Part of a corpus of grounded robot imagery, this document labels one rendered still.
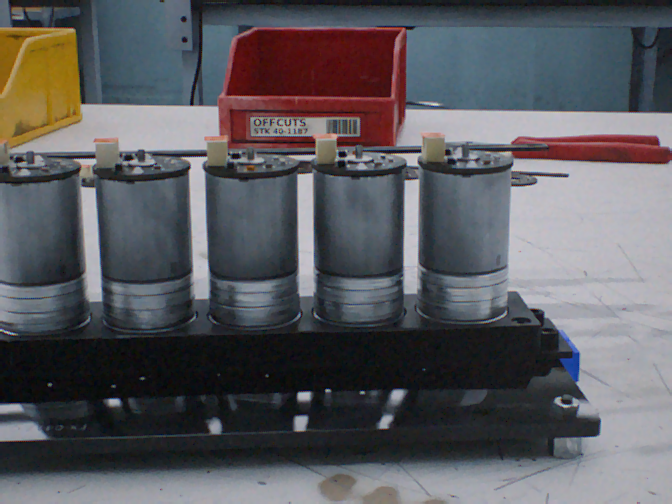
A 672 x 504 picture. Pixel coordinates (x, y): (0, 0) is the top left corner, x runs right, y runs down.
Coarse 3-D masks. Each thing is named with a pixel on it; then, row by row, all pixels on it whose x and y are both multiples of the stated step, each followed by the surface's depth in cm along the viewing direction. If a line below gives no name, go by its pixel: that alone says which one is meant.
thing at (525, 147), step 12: (480, 144) 32; (492, 144) 32; (504, 144) 32; (516, 144) 32; (528, 144) 32; (540, 144) 32; (12, 156) 31; (48, 156) 31; (60, 156) 31; (72, 156) 31; (84, 156) 31; (120, 156) 31; (168, 156) 31; (180, 156) 31; (192, 156) 31; (204, 156) 31
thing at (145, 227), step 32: (96, 192) 29; (128, 192) 28; (160, 192) 29; (128, 224) 29; (160, 224) 29; (128, 256) 29; (160, 256) 29; (192, 256) 30; (128, 288) 29; (160, 288) 29; (192, 288) 30; (128, 320) 29; (160, 320) 29; (192, 320) 30
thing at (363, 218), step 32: (352, 160) 30; (320, 192) 29; (352, 192) 29; (384, 192) 29; (320, 224) 30; (352, 224) 29; (384, 224) 29; (320, 256) 30; (352, 256) 29; (384, 256) 29; (320, 288) 30; (352, 288) 29; (384, 288) 30; (320, 320) 30; (352, 320) 30; (384, 320) 30
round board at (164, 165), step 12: (132, 156) 30; (156, 156) 31; (96, 168) 29; (108, 168) 29; (120, 168) 29; (132, 168) 29; (144, 168) 29; (156, 168) 29; (168, 168) 29; (180, 168) 29
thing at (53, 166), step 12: (24, 156) 30; (0, 168) 29; (12, 168) 29; (48, 168) 29; (60, 168) 29; (72, 168) 29; (0, 180) 28; (12, 180) 28; (24, 180) 28; (36, 180) 28
